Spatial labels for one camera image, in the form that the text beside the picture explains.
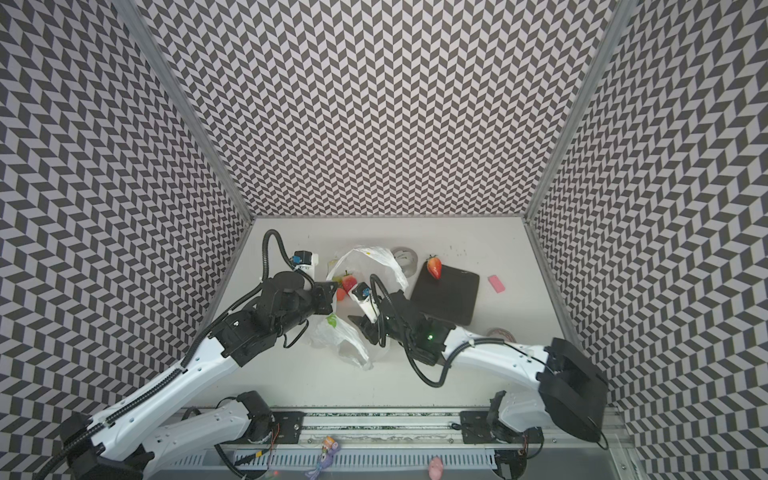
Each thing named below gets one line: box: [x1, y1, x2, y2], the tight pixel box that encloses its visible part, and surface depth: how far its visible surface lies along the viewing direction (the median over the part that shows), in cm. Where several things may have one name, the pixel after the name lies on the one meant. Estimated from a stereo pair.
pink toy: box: [428, 456, 444, 480], surface depth 67 cm
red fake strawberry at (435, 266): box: [426, 254, 443, 280], surface depth 101 cm
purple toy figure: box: [305, 436, 339, 480], surface depth 69 cm
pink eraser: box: [487, 275, 506, 294], surface depth 101 cm
